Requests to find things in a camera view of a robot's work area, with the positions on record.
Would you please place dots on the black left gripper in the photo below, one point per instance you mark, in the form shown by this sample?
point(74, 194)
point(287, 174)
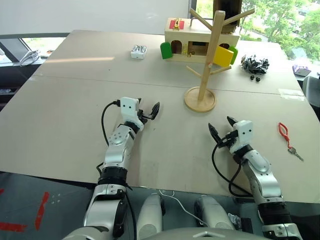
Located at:
point(145, 116)

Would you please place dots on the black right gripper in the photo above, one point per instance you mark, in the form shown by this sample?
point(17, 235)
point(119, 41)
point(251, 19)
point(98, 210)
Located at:
point(228, 142)

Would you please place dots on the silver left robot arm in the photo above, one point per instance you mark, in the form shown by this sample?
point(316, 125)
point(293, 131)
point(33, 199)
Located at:
point(117, 152)

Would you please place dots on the dark window pillar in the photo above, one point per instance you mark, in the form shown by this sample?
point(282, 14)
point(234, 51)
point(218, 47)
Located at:
point(227, 12)

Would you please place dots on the white battery charger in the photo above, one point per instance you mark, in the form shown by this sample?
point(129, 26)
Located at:
point(138, 52)

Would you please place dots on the wooden tree-shaped hanger stand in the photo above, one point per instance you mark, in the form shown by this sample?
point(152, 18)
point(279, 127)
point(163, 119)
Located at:
point(207, 75)

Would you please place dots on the clear tape patch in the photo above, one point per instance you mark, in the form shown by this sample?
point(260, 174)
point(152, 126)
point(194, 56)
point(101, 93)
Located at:
point(291, 94)

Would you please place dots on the pile of black clips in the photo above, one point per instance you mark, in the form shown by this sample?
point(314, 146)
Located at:
point(255, 64)

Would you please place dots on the yellow box door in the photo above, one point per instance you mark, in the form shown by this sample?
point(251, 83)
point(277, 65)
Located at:
point(223, 57)

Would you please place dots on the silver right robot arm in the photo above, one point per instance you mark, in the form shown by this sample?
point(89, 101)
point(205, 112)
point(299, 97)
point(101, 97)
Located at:
point(265, 180)

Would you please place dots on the grey robot torso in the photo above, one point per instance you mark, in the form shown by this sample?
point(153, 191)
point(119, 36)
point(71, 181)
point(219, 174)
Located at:
point(175, 235)

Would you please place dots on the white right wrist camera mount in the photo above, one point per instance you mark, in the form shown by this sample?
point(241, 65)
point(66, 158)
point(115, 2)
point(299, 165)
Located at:
point(243, 135)

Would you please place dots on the grey rounded robot leg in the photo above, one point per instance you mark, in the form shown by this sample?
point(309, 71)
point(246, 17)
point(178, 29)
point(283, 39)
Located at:
point(150, 215)
point(212, 212)

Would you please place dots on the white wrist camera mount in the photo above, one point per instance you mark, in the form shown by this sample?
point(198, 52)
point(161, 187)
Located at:
point(128, 107)
point(243, 135)

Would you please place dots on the red floor tape strip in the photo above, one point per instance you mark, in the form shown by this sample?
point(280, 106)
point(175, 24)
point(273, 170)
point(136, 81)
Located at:
point(42, 210)
point(11, 227)

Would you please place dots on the wooden toy lock box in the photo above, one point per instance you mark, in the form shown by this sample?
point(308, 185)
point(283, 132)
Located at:
point(195, 35)

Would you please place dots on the purple and white packet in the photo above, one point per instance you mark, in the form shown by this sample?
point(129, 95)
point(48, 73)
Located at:
point(301, 70)

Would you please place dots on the red padlock plate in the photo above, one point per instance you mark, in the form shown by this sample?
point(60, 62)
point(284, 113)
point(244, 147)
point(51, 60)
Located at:
point(172, 24)

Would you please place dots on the grey chair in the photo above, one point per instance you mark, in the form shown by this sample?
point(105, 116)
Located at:
point(312, 90)

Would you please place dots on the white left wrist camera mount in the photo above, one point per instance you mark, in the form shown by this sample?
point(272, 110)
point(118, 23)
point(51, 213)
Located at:
point(128, 107)

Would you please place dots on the green rounded box door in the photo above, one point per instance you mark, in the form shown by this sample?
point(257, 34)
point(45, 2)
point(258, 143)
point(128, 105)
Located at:
point(234, 53)
point(166, 50)

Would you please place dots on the red carabiner with silver key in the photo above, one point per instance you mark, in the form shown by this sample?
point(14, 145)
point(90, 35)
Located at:
point(283, 131)

